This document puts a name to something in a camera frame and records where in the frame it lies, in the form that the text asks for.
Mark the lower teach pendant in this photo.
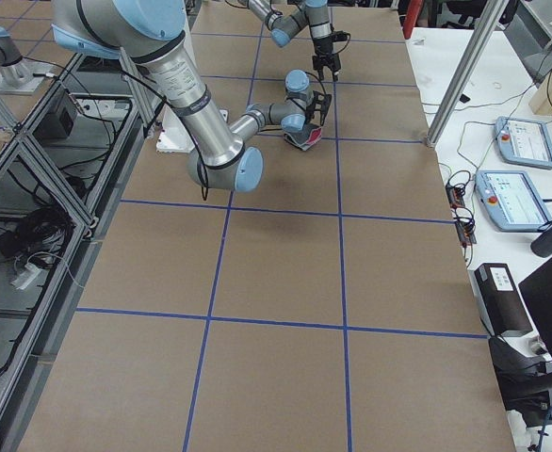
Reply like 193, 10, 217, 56
475, 170, 552, 233

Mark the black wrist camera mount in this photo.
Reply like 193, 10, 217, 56
305, 90, 333, 126

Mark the pink and grey towel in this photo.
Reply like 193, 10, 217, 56
284, 123, 322, 152

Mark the white power strip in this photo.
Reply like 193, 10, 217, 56
10, 263, 41, 290

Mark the black box with label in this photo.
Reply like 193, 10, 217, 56
473, 263, 533, 337

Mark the aluminium frame post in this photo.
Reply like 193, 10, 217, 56
425, 0, 508, 148

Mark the orange circuit board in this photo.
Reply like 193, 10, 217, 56
446, 185, 465, 209

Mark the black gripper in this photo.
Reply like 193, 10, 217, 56
312, 35, 341, 81

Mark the teach pendant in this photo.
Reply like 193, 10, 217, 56
495, 117, 552, 170
475, 170, 552, 233

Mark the upper teach pendant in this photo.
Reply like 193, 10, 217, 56
495, 117, 552, 170

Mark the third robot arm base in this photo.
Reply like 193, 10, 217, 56
0, 26, 41, 95

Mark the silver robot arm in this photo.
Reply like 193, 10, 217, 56
238, 0, 350, 82
53, 1, 321, 192

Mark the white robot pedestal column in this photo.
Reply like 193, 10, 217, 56
154, 27, 229, 155

